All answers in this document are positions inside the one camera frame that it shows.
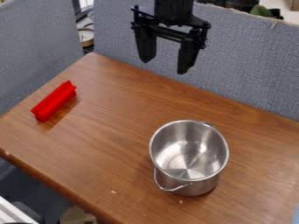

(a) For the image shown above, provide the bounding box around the red rectangular block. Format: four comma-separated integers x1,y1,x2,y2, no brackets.
30,80,76,122

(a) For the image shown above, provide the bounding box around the stainless steel metal pot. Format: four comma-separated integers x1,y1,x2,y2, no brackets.
149,120,229,196

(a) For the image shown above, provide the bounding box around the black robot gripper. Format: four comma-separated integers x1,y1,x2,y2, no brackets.
130,0,210,74

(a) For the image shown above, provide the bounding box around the grey fabric partition left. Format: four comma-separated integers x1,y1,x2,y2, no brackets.
0,0,84,115

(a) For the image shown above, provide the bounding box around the green object behind partition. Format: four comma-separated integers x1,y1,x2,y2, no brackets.
249,5,273,18

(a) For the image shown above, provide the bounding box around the grey fabric partition back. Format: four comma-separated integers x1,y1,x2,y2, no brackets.
93,0,299,121

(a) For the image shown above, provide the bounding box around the grey fabric partition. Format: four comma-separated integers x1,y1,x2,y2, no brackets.
0,0,84,115
93,0,299,121

